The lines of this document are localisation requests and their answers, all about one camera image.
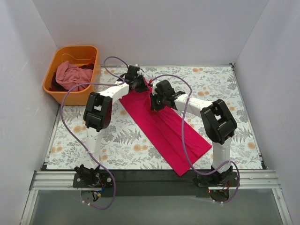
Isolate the magenta t shirt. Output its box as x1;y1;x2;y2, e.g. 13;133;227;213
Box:
119;78;213;178

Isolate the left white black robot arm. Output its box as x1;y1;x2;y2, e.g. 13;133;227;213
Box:
75;65;149;188

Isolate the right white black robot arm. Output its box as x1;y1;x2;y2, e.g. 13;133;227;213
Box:
149;80;237;186

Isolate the floral patterned table mat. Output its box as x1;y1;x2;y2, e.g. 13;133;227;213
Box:
45;66;262;170

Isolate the orange plastic laundry basket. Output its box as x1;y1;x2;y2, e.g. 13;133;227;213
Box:
43;45;101;105

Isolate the light pink shirt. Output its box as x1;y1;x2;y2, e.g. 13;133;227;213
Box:
55;60;94;92

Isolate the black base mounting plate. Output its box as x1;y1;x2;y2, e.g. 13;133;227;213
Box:
73;170;238;198

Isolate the aluminium frame rail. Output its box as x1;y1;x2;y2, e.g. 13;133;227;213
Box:
21;170;292;225

